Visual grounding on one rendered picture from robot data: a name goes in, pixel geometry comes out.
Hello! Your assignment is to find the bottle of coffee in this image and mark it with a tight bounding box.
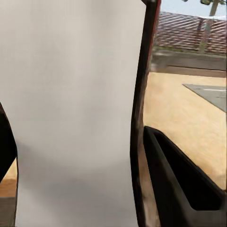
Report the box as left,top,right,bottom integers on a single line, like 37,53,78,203
0,0,161,227

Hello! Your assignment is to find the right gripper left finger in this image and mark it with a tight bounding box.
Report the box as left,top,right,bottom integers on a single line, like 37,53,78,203
0,129,16,182

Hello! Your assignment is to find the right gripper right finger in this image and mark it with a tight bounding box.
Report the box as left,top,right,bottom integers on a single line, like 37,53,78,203
143,126,227,227

